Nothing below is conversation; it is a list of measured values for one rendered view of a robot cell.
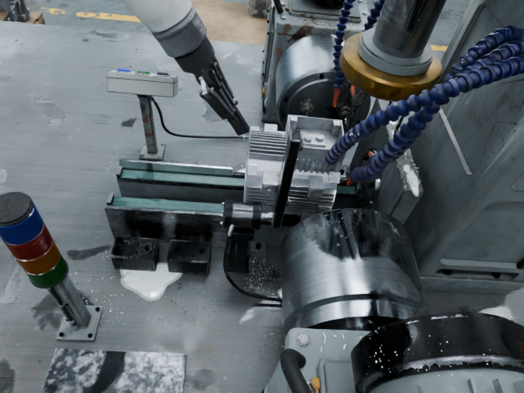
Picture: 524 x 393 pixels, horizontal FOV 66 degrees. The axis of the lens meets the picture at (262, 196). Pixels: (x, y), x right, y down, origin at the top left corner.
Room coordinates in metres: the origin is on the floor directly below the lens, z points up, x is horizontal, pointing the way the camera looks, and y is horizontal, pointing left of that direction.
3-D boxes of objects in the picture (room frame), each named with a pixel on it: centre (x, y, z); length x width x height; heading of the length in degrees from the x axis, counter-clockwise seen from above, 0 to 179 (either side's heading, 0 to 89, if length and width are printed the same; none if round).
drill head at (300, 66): (1.02, -0.11, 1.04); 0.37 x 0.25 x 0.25; 7
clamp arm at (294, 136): (0.52, -0.04, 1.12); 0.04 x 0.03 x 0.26; 97
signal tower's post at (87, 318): (0.31, 0.35, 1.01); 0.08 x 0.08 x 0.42; 7
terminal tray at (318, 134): (0.66, -0.09, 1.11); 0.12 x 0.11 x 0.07; 95
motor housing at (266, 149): (0.66, -0.05, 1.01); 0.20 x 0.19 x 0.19; 95
